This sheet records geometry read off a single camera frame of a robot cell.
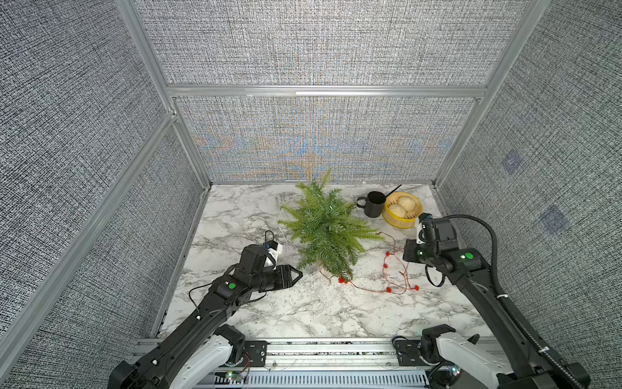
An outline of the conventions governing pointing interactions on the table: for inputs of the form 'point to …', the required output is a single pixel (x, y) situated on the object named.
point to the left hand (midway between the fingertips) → (301, 275)
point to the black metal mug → (374, 203)
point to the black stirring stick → (393, 190)
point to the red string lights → (342, 280)
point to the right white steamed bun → (406, 203)
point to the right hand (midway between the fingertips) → (409, 241)
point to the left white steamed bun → (398, 210)
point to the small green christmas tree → (326, 223)
